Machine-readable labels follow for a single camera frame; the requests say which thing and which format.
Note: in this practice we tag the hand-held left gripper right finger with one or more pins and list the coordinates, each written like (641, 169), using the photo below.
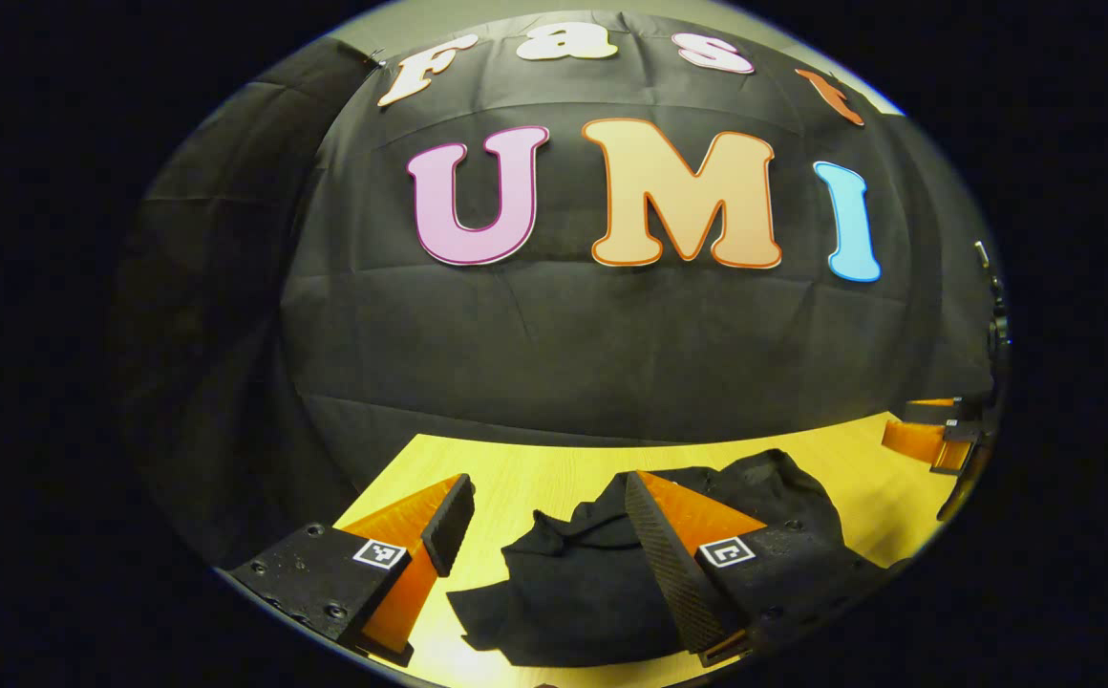
(664, 564)

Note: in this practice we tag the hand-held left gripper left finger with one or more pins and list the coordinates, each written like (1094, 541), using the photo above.
(452, 524)

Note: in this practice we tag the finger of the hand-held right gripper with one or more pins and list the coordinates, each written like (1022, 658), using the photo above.
(931, 406)
(917, 444)

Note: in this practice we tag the black buttoned shirt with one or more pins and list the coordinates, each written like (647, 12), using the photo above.
(573, 592)

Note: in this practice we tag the black backdrop cloth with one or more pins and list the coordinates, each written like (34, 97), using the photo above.
(564, 344)

